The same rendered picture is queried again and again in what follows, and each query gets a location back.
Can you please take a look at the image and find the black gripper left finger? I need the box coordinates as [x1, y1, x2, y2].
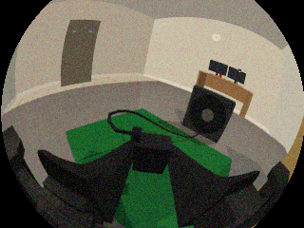
[38, 140, 134, 224]

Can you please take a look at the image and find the green circuit board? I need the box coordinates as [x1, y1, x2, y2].
[66, 109, 232, 228]

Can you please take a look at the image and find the black cable with plug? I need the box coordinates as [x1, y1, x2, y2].
[107, 110, 181, 174]

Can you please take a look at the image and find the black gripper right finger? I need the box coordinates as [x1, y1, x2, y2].
[167, 144, 259, 228]

